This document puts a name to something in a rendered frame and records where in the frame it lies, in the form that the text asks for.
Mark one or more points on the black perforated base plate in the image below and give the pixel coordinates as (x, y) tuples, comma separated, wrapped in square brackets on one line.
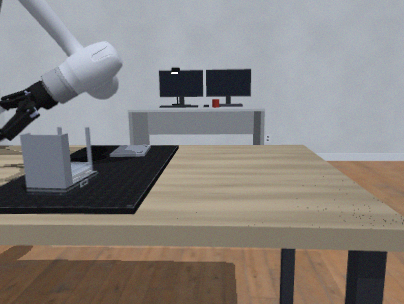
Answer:
[(122, 186)]

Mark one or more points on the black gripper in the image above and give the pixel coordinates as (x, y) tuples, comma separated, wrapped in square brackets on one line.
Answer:
[(37, 98)]

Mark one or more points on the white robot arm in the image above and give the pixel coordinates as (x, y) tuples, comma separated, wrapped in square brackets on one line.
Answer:
[(89, 69)]

